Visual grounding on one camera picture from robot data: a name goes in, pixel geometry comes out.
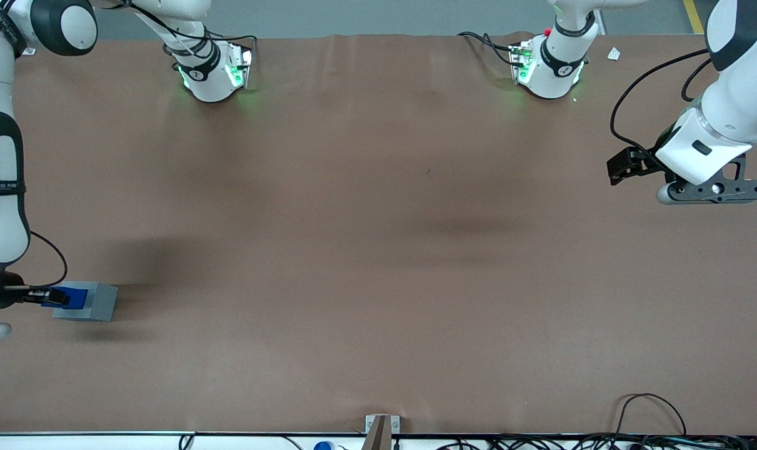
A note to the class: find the blue plastic part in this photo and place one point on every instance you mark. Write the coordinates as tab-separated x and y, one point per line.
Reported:
78	299

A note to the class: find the blue round cap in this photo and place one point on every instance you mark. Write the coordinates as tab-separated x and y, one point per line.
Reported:
323	446

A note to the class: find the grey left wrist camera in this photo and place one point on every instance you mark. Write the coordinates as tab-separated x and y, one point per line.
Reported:
716	190

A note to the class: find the brown table cover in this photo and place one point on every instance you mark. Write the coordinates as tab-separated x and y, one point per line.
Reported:
378	281

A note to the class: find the gray square base block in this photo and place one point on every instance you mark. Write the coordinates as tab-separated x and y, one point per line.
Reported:
103	303

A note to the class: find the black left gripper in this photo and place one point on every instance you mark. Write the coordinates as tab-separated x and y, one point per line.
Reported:
644	160

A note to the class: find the white paper scrap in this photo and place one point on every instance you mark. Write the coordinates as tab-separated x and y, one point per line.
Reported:
614	54

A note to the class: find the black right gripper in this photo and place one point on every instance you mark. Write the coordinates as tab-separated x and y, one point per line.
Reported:
9	294

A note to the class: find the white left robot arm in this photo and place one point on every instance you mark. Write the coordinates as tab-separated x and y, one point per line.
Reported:
741	106

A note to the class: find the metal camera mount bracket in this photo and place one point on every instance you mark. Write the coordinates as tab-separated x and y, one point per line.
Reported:
382	428

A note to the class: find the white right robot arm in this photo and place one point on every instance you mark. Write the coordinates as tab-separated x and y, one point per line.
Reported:
6	231

